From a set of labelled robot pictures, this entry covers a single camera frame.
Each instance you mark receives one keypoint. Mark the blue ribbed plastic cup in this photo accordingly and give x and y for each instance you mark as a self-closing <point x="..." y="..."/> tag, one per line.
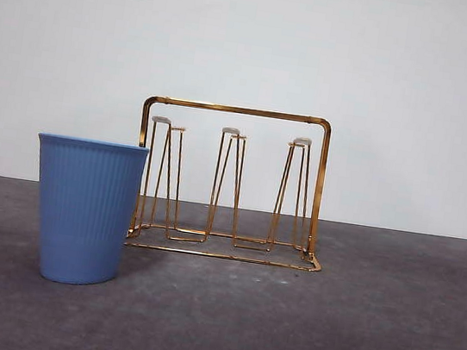
<point x="84" y="215"/>

